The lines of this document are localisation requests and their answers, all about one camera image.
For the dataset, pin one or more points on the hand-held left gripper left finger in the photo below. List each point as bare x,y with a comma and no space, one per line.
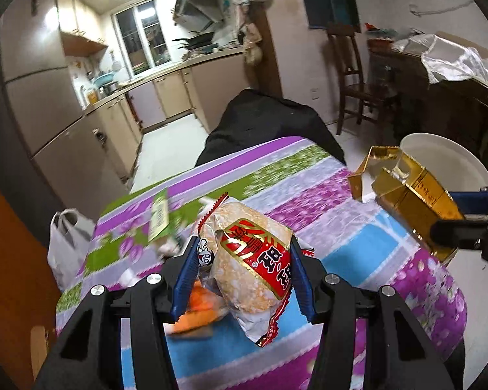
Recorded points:
185,280

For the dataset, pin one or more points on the kitchen window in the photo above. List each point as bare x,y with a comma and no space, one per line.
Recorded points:
142,32

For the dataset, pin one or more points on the black wok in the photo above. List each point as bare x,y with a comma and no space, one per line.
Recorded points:
199,40

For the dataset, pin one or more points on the beige refrigerator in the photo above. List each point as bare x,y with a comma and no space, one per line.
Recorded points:
44,101

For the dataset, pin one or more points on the orange wooden cabinet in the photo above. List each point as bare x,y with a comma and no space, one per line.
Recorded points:
12,272

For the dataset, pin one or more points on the beige kitchen base cabinets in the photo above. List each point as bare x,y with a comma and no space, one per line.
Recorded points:
170,93

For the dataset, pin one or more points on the dark wooden sideboard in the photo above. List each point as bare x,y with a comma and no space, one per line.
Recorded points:
410,89

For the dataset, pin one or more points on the black cloth bag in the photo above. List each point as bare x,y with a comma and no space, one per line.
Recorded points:
268,118

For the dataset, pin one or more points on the white plastic sheet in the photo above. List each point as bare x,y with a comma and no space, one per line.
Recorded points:
451,59

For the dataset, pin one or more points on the blue plastic basin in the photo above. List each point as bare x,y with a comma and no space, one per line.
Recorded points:
105,79

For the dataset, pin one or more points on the dark wooden chair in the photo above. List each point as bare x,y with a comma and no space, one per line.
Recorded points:
364,91

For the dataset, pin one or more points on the rice cracker snack packet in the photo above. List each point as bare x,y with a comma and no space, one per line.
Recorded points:
248,276

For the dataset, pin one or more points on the white plastic bag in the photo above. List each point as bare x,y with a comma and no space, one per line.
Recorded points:
67,248

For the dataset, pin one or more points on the orange snack wrapper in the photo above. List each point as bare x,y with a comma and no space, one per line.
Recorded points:
199,313

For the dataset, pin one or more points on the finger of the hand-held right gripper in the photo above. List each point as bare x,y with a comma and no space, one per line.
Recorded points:
471,201
455,231

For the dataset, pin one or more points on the purple patterned tablecloth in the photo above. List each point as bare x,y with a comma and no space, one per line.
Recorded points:
309,195

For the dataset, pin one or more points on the white plastic bucket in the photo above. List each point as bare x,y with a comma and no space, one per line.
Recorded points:
443,158

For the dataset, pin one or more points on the beige hanging bags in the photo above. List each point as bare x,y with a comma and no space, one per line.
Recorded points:
250,36

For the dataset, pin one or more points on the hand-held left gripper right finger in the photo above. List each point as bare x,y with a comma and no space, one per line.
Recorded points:
303,280

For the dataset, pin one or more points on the beige kitchen wall cabinets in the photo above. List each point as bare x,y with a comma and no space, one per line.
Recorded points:
81,20

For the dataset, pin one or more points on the gold cardboard box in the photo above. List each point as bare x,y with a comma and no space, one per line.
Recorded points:
414,195

